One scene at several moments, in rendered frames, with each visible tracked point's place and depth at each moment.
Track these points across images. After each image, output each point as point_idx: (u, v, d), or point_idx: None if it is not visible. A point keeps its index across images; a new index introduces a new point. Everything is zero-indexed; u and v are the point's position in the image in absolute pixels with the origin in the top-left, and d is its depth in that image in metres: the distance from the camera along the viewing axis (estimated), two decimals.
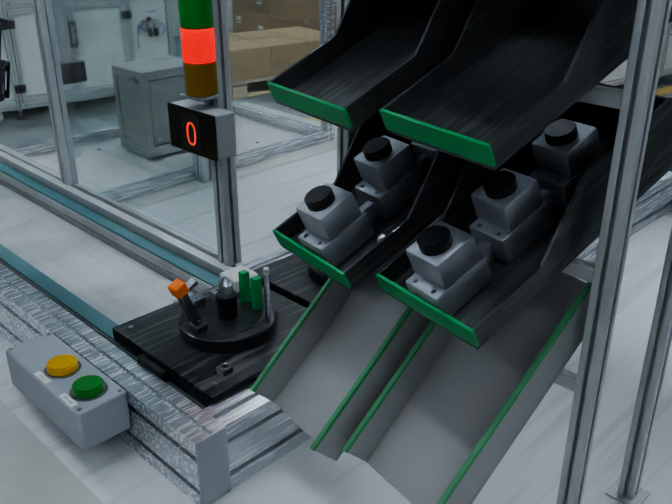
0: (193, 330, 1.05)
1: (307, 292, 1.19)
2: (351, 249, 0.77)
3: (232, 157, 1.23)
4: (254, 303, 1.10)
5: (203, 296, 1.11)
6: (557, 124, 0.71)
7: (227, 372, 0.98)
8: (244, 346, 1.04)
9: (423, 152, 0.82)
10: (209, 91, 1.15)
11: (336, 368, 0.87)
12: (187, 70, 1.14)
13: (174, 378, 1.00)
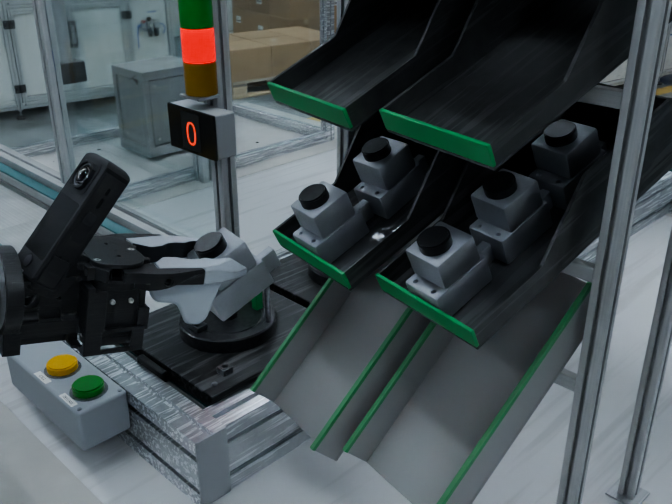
0: (193, 330, 1.05)
1: (307, 292, 1.19)
2: (245, 299, 0.72)
3: (232, 157, 1.23)
4: (254, 303, 1.10)
5: None
6: (557, 125, 0.71)
7: (227, 372, 0.98)
8: (244, 346, 1.04)
9: (367, 198, 0.80)
10: (209, 91, 1.15)
11: (336, 368, 0.87)
12: (187, 70, 1.14)
13: (174, 378, 1.00)
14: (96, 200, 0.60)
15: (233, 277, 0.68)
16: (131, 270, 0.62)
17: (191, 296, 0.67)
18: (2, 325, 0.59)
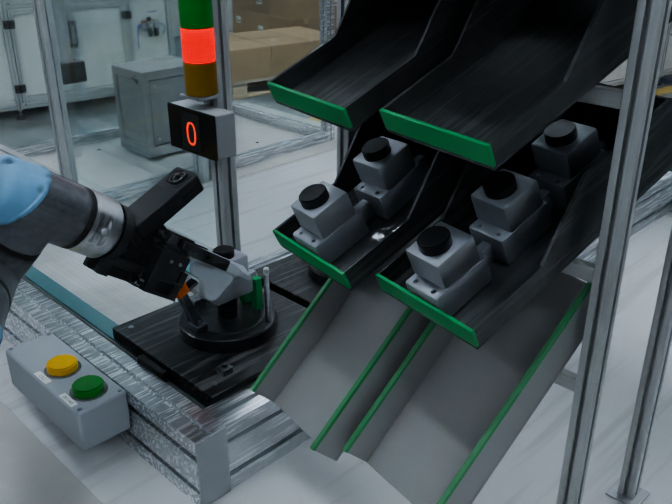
0: (193, 330, 1.05)
1: (307, 292, 1.19)
2: (234, 296, 1.06)
3: (232, 157, 1.23)
4: (254, 303, 1.10)
5: (203, 296, 1.11)
6: (557, 125, 0.71)
7: (227, 372, 0.98)
8: (244, 346, 1.04)
9: (367, 198, 0.80)
10: (209, 91, 1.15)
11: (336, 368, 0.87)
12: (187, 70, 1.14)
13: (174, 378, 1.00)
14: (184, 193, 0.94)
15: (243, 277, 1.01)
16: (188, 242, 0.95)
17: (214, 278, 0.99)
18: (110, 250, 0.88)
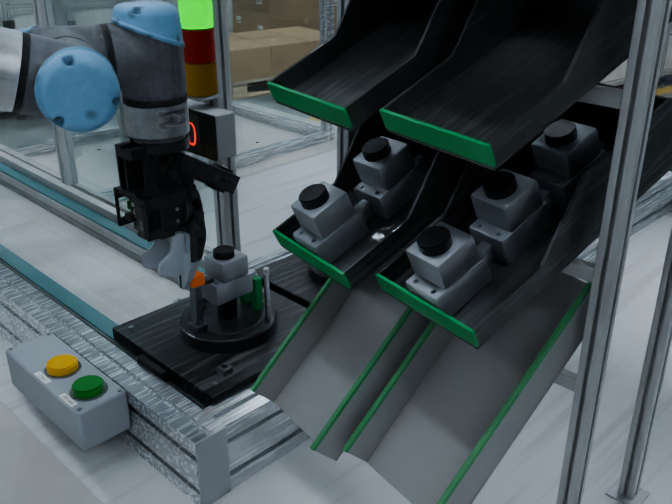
0: (193, 330, 1.05)
1: (307, 292, 1.19)
2: (234, 296, 1.06)
3: (232, 157, 1.23)
4: (254, 303, 1.10)
5: (203, 296, 1.11)
6: (557, 125, 0.71)
7: (227, 372, 0.98)
8: (244, 346, 1.04)
9: (367, 198, 0.80)
10: (209, 91, 1.15)
11: (336, 368, 0.87)
12: (187, 70, 1.14)
13: (174, 378, 1.00)
14: (224, 177, 0.98)
15: (189, 280, 0.99)
16: (201, 214, 0.95)
17: (177, 260, 0.97)
18: (156, 143, 0.89)
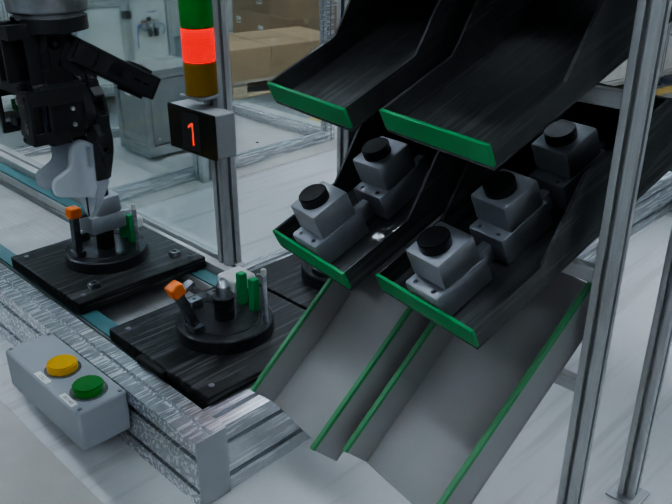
0: (74, 256, 1.26)
1: (168, 356, 1.03)
2: (109, 228, 1.27)
3: (232, 157, 1.23)
4: (129, 236, 1.32)
5: (88, 231, 1.33)
6: (557, 125, 0.71)
7: (95, 286, 1.20)
8: (115, 269, 1.25)
9: (367, 198, 0.80)
10: (209, 91, 1.15)
11: (336, 368, 0.87)
12: (187, 70, 1.14)
13: (54, 293, 1.22)
14: (139, 76, 0.80)
15: (97, 205, 0.81)
16: (106, 118, 0.76)
17: (78, 176, 0.78)
18: (41, 20, 0.70)
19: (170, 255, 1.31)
